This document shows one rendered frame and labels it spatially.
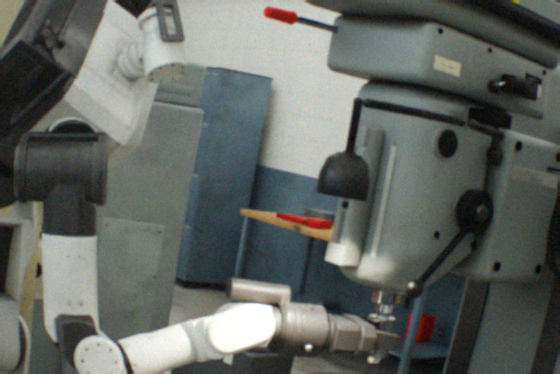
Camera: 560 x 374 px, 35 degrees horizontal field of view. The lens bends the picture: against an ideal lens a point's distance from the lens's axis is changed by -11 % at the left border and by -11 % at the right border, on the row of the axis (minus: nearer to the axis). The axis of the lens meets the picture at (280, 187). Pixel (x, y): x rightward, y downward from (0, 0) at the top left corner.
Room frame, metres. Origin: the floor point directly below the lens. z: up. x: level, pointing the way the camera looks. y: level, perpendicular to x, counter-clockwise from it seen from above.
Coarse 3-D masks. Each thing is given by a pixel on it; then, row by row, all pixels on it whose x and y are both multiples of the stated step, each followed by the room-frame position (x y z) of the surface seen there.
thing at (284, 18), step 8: (272, 8) 1.49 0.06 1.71; (280, 8) 1.50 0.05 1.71; (264, 16) 1.49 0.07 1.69; (272, 16) 1.49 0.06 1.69; (280, 16) 1.49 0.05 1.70; (288, 16) 1.50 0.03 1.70; (296, 16) 1.51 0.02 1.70; (312, 24) 1.54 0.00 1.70; (320, 24) 1.54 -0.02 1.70; (328, 24) 1.56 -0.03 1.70; (336, 32) 1.57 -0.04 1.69
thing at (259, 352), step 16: (240, 352) 1.79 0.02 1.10; (256, 352) 1.81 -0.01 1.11; (176, 368) 1.91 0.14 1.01; (192, 368) 1.87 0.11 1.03; (208, 368) 1.84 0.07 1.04; (224, 368) 1.81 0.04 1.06; (240, 368) 1.78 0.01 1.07; (256, 368) 1.78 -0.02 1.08; (272, 368) 1.81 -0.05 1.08; (288, 368) 1.85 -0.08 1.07
